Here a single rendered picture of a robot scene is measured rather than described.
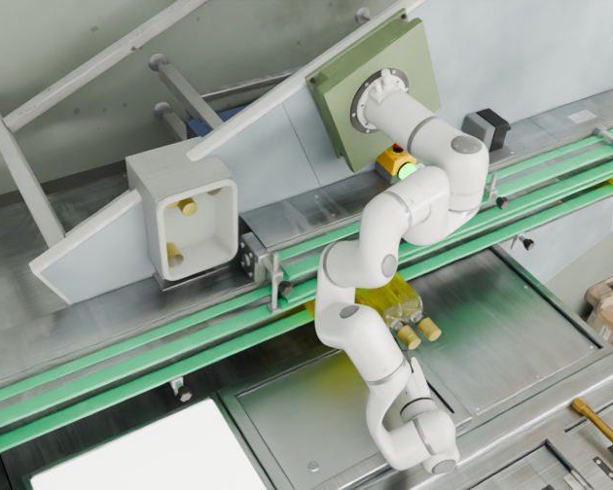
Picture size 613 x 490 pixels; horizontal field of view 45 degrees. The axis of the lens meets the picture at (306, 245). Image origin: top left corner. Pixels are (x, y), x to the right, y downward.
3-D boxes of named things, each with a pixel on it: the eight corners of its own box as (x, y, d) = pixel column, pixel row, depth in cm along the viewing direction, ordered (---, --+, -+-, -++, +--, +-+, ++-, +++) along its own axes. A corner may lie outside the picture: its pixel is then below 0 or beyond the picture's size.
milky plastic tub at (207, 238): (149, 260, 163) (164, 285, 157) (139, 178, 148) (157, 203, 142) (220, 234, 170) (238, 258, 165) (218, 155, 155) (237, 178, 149)
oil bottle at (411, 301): (353, 270, 184) (405, 328, 171) (355, 254, 181) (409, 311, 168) (372, 262, 187) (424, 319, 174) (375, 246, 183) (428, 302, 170)
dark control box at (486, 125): (458, 139, 196) (479, 157, 191) (464, 114, 191) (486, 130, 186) (482, 131, 200) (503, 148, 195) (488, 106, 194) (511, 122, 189)
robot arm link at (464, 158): (447, 105, 149) (503, 146, 139) (440, 157, 158) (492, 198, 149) (409, 122, 145) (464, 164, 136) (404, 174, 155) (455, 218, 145)
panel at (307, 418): (22, 483, 151) (79, 639, 130) (19, 475, 149) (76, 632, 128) (383, 323, 188) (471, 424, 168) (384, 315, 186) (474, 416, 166)
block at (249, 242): (237, 265, 170) (252, 285, 166) (237, 235, 164) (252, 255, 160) (251, 261, 172) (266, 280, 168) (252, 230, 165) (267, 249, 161)
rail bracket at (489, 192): (461, 181, 186) (497, 212, 178) (467, 157, 181) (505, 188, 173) (473, 176, 188) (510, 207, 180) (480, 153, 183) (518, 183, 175)
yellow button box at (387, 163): (373, 168, 185) (390, 185, 180) (377, 143, 180) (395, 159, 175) (396, 160, 188) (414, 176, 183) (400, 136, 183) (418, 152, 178)
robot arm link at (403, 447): (399, 343, 138) (449, 428, 144) (338, 376, 139) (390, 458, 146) (408, 366, 130) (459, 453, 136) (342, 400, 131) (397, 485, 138)
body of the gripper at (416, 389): (432, 424, 155) (412, 382, 163) (441, 395, 149) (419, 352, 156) (398, 432, 154) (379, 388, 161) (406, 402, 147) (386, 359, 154)
